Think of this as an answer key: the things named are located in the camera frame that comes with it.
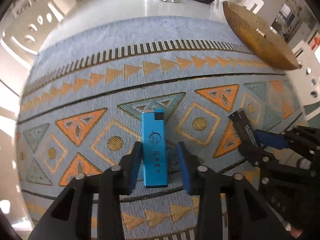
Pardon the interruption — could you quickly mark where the black usb stick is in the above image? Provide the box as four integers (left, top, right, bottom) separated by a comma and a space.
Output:
229, 108, 260, 147

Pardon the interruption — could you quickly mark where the blue lighter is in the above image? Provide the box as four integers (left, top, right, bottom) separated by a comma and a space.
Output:
142, 109, 168, 188

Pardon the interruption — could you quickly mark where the person's right hand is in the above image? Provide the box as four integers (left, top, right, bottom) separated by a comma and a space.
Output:
285, 223, 303, 239

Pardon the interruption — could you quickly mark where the white chair near right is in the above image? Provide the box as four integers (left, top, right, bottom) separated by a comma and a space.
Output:
286, 40, 319, 120

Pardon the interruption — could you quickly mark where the patterned blue woven rug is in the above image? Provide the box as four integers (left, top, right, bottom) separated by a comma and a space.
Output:
16, 16, 302, 239

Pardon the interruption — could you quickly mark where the round woven straw basket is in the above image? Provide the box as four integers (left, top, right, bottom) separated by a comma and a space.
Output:
222, 1, 299, 70

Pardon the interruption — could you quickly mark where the white chair far left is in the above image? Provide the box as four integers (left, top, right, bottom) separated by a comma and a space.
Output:
1, 0, 64, 68

